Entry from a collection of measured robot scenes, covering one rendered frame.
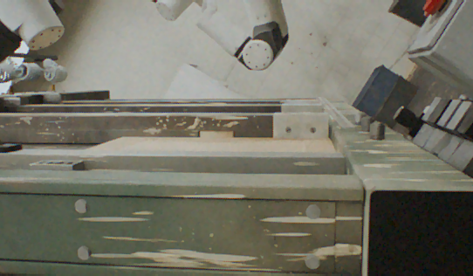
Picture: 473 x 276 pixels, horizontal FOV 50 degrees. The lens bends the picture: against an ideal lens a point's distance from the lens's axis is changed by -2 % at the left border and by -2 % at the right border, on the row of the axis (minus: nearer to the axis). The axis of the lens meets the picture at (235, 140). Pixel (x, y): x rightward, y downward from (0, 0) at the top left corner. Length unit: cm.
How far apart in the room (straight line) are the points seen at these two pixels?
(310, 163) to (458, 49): 32
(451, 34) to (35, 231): 47
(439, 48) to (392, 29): 588
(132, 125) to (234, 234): 75
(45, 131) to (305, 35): 519
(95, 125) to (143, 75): 529
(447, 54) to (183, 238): 32
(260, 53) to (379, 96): 406
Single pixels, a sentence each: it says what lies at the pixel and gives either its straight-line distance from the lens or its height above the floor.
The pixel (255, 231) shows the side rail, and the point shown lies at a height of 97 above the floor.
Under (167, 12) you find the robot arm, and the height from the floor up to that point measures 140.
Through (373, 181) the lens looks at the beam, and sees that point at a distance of 54.
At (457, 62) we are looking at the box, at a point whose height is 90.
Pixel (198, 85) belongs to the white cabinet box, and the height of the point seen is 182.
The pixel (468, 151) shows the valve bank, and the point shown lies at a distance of 86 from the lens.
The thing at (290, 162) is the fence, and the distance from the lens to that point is 77.
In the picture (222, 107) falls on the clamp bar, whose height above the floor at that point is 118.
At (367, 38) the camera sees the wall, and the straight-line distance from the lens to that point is 635.
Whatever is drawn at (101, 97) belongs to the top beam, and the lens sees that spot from 279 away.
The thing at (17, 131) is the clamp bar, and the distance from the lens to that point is 138.
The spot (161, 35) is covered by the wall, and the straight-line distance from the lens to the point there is 653.
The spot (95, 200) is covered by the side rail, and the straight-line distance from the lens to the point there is 57.
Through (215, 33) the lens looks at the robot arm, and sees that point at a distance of 135.
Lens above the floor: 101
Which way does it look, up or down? 3 degrees up
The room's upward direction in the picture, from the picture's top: 58 degrees counter-clockwise
